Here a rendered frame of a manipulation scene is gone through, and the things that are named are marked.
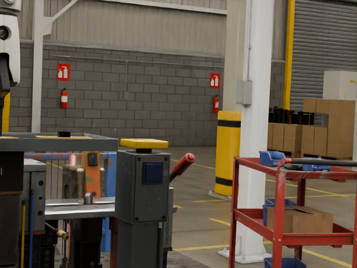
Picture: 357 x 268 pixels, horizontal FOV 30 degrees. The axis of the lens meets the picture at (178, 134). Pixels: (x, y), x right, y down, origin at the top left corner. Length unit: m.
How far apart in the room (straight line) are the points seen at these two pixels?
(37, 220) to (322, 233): 2.37
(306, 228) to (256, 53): 2.10
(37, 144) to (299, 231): 2.54
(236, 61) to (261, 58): 3.17
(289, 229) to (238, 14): 5.33
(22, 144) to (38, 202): 0.24
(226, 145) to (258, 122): 3.20
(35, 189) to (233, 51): 7.35
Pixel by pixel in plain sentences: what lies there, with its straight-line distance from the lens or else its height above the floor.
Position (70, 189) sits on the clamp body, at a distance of 1.60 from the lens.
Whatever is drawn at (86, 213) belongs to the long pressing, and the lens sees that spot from 1.33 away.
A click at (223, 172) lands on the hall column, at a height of 0.33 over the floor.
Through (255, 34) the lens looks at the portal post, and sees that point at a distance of 5.20.
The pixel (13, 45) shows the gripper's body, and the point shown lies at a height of 1.29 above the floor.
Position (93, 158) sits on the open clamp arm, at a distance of 1.56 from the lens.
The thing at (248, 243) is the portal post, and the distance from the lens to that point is 5.29.
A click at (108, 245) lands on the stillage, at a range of 3.42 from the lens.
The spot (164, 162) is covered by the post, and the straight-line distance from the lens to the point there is 1.08.
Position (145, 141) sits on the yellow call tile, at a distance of 1.06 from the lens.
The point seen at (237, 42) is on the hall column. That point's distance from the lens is 8.38.
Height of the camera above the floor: 1.23
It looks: 3 degrees down
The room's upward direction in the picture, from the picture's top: 2 degrees clockwise
